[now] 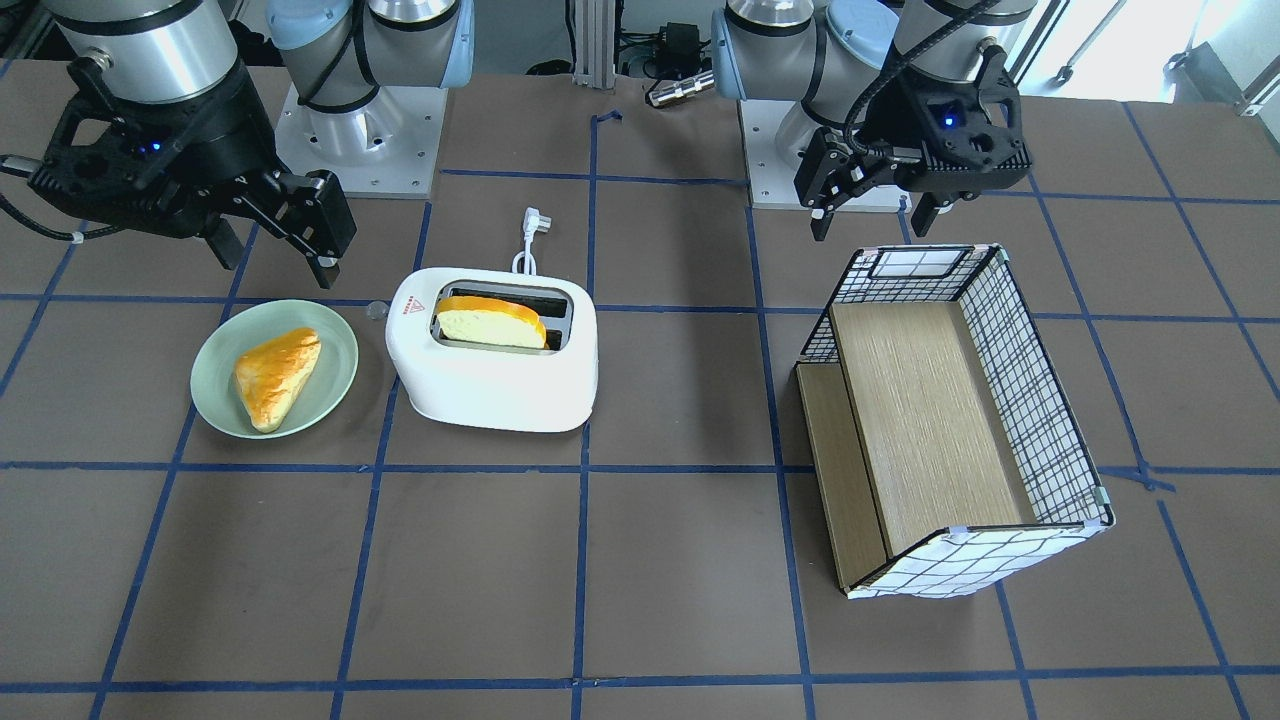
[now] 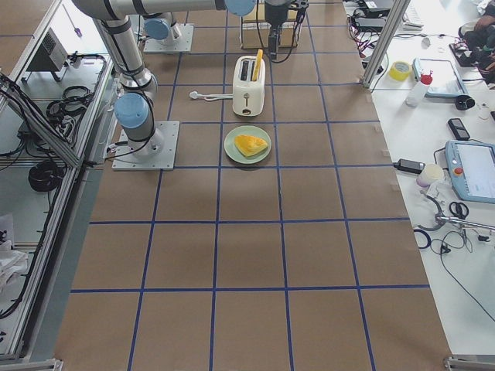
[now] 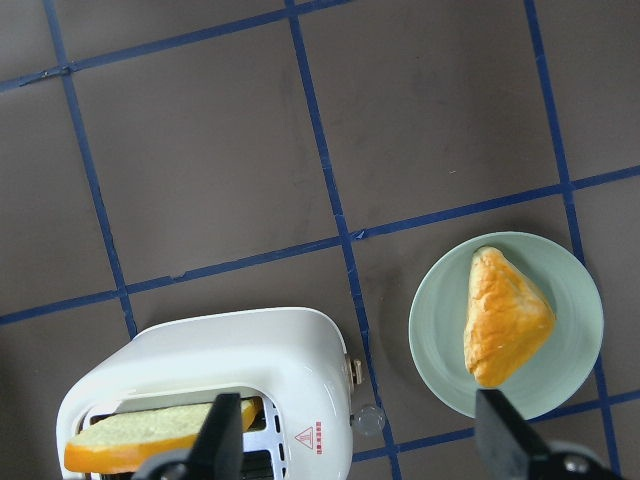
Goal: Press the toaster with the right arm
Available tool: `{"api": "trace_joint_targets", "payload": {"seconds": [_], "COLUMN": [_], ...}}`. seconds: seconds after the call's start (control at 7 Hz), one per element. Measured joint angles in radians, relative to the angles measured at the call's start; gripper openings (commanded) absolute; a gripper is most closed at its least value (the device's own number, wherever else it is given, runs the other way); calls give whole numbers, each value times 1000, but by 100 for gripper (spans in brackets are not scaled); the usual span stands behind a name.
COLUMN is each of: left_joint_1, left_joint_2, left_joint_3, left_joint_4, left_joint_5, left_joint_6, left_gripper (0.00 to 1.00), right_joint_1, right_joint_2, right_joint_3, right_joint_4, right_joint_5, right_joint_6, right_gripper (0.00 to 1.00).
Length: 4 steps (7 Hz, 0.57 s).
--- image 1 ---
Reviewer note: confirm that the triangular golden pastry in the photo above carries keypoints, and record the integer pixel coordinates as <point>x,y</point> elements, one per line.
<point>269,377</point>

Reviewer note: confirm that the silver metal cylinder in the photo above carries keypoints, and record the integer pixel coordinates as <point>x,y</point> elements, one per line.
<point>668,92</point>

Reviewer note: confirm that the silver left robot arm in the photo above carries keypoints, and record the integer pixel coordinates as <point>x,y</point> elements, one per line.
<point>830,58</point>

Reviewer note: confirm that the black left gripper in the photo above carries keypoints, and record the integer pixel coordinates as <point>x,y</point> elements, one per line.
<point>893,122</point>

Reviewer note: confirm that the aluminium profile post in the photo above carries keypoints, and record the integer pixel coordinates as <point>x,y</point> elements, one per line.
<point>594,28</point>

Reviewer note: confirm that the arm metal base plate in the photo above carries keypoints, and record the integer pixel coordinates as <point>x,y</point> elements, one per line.
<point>774,133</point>
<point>386,150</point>

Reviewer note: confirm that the checkered fabric storage box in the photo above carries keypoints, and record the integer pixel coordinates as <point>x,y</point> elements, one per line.
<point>945,448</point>

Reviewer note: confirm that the white two-slot toaster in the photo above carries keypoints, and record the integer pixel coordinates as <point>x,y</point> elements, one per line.
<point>549,388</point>

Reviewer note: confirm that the yellow bread slice in toaster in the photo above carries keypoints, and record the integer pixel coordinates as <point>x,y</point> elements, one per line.
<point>490,322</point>

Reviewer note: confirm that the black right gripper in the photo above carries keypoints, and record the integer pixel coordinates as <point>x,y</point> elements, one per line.
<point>213,130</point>

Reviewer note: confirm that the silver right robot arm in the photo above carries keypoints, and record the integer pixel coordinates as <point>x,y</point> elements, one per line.
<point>339,54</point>

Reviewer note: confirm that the black power adapter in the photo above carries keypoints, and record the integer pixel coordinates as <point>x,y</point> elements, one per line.
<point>678,43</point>

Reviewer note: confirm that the light green plate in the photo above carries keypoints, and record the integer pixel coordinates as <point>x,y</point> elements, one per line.
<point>212,384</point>

